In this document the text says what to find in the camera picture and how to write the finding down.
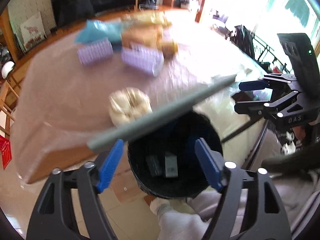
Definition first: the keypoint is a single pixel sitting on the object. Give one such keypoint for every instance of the grey table edge guard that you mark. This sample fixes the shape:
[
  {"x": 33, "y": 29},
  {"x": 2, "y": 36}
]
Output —
[{"x": 158, "y": 118}]

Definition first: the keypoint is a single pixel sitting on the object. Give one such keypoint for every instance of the white helmet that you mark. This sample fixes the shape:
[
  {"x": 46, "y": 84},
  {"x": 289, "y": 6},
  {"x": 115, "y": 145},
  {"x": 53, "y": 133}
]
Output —
[{"x": 7, "y": 68}]

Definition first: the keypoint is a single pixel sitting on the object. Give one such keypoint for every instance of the brown cardboard box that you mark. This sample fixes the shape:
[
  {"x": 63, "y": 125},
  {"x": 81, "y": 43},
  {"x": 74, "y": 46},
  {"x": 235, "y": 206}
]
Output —
[{"x": 146, "y": 35}]

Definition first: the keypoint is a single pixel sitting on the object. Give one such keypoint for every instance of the dark wooden chair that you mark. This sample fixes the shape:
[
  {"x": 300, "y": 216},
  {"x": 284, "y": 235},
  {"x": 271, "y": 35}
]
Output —
[{"x": 257, "y": 49}]

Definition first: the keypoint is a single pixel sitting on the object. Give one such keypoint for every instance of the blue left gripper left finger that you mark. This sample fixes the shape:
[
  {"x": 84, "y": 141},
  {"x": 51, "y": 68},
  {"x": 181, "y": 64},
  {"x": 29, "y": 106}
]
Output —
[{"x": 109, "y": 165}]

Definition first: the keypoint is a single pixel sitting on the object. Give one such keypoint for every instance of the yellow paper bag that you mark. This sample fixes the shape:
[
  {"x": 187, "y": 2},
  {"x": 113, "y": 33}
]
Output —
[{"x": 147, "y": 18}]

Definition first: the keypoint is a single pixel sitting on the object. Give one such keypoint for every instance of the purple hair roller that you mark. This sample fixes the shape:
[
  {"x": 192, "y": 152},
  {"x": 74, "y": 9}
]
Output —
[
  {"x": 95, "y": 52},
  {"x": 149, "y": 60}
]

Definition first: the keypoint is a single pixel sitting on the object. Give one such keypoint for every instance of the black trash bin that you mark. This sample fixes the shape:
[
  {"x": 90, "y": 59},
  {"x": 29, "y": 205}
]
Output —
[{"x": 164, "y": 162}]

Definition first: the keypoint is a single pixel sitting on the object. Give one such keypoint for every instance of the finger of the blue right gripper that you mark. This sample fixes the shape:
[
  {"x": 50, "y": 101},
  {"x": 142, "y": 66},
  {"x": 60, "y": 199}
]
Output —
[
  {"x": 253, "y": 85},
  {"x": 249, "y": 107}
]

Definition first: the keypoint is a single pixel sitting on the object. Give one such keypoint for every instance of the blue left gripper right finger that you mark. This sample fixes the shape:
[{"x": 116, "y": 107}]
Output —
[{"x": 211, "y": 163}]

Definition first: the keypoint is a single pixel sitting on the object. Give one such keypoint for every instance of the orange labelled cream jar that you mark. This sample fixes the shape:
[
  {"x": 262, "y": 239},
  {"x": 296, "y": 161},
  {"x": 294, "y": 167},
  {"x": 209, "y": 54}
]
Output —
[{"x": 169, "y": 48}]

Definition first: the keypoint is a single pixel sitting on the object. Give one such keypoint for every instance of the blue plastic bag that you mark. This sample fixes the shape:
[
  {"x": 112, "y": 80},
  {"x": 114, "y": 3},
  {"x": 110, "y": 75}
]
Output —
[{"x": 95, "y": 31}]

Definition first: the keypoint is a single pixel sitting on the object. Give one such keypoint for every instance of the red plastic basket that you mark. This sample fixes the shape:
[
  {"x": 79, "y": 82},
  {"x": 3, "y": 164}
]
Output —
[{"x": 5, "y": 151}]

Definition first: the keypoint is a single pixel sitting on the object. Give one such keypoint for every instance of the giraffe picture frame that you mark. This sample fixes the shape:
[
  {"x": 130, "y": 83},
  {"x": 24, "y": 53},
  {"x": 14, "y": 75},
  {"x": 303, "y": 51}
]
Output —
[{"x": 33, "y": 32}]

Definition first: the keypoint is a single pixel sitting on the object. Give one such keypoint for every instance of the black right camera box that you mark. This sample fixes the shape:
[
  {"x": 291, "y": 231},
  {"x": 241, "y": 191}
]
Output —
[{"x": 297, "y": 46}]

